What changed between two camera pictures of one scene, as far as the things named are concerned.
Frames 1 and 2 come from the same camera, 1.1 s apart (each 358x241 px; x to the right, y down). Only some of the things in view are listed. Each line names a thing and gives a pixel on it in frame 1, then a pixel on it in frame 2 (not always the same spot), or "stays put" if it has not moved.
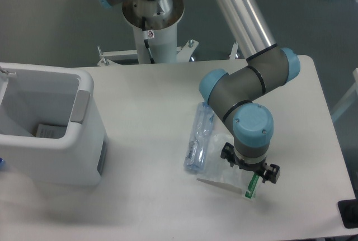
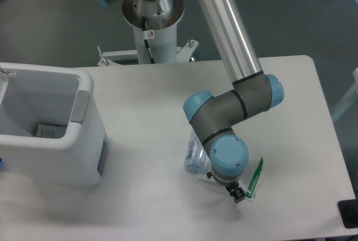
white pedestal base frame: x=183 y=54 stays put
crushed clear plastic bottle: x=196 y=152 stays put
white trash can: x=51 y=130 stays put
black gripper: x=272 y=175 -> x=229 y=186
